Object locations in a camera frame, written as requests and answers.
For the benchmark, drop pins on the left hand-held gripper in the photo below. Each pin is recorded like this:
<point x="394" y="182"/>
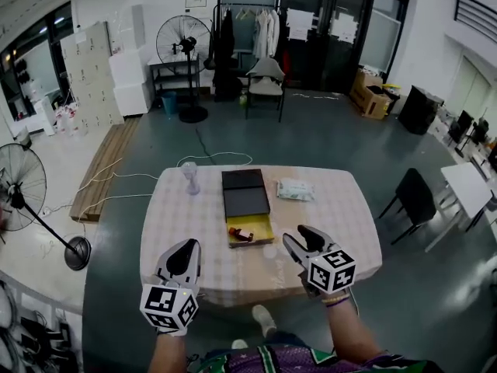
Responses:
<point x="169" y="307"/>

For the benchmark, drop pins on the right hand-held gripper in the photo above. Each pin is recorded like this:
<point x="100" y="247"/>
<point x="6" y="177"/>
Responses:
<point x="332" y="272"/>

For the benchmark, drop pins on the red-capped dark bottle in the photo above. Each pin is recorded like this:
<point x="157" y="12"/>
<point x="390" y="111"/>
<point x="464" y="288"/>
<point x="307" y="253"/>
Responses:
<point x="240" y="234"/>

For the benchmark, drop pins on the black and yellow box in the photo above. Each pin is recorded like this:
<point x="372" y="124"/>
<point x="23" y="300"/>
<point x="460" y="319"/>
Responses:
<point x="246" y="200"/>

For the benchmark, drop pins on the person's right forearm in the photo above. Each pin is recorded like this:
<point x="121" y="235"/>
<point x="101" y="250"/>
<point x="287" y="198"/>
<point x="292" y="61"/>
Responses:
<point x="349" y="332"/>

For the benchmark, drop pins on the person's left forearm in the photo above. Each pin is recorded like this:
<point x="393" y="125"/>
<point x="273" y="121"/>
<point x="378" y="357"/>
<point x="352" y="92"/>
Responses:
<point x="167" y="354"/>

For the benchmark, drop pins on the open brown cardboard box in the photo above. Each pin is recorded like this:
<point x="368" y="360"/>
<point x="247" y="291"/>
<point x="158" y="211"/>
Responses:
<point x="369" y="99"/>

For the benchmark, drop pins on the table with checked tablecloth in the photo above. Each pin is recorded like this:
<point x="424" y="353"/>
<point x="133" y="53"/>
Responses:
<point x="330" y="216"/>

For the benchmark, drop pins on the white green wipes packet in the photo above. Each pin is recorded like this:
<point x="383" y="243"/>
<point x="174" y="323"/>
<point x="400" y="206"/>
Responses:
<point x="296" y="190"/>

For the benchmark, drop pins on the white shoe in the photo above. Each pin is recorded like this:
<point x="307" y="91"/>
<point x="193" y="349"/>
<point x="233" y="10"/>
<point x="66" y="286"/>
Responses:
<point x="264" y="321"/>
<point x="240" y="344"/>

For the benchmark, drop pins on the green purple patterned shirt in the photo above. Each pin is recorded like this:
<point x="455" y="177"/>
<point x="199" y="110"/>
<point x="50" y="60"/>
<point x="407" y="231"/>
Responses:
<point x="295" y="360"/>

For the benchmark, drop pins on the black dining chair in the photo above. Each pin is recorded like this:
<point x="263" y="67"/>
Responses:
<point x="417" y="196"/>

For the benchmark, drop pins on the wooden pallet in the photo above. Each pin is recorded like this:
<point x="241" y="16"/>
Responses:
<point x="105" y="173"/>

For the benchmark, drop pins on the green bottle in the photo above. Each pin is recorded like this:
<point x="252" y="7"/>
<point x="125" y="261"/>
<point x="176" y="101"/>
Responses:
<point x="243" y="99"/>

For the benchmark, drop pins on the small blue waste bin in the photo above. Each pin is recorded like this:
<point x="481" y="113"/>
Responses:
<point x="169" y="103"/>

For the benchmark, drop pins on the white square table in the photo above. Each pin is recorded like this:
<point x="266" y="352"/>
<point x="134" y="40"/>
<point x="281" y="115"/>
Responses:
<point x="466" y="189"/>

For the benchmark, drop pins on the black bin with yellow lid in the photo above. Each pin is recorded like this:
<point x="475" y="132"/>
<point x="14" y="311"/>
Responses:
<point x="393" y="99"/>

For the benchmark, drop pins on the black cabinet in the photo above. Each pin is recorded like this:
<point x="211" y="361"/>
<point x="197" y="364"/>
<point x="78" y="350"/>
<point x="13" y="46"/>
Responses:
<point x="419" y="111"/>

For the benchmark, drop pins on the tilted black standing fan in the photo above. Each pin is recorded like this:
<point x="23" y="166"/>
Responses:
<point x="19" y="192"/>

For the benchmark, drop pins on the group of white jugs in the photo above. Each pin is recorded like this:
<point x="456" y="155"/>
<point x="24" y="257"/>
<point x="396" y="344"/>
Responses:
<point x="70" y="123"/>

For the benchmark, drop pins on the stack of white boxes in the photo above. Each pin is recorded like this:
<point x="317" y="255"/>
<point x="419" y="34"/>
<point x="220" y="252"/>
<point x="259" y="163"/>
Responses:
<point x="91" y="80"/>
<point x="130" y="88"/>

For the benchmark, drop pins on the black metal shelf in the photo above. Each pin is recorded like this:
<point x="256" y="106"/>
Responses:
<point x="155" y="80"/>

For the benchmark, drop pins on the small white cabinet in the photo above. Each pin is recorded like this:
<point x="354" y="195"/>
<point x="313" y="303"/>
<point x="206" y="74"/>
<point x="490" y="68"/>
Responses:
<point x="44" y="117"/>

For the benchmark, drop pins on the black hanging coat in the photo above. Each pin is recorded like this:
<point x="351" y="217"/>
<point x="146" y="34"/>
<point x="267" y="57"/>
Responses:
<point x="227" y="60"/>

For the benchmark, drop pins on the white hanging coats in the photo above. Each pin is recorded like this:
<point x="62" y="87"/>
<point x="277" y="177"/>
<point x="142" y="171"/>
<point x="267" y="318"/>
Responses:
<point x="268" y="33"/>

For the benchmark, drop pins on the upright black standing fan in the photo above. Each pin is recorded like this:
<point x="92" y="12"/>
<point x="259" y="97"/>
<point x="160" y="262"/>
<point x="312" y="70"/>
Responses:
<point x="182" y="45"/>

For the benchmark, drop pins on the white paper notice on door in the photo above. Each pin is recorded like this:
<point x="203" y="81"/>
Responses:
<point x="299" y="23"/>
<point x="342" y="25"/>

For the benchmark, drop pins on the black clothes rack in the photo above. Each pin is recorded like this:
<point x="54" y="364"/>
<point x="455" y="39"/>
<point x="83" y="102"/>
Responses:
<point x="248" y="5"/>

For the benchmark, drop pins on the black balcony railing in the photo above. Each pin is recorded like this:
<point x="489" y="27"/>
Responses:
<point x="477" y="14"/>

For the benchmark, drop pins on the grey chair with black frame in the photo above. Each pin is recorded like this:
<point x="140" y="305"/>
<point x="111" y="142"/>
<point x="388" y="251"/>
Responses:
<point x="266" y="80"/>

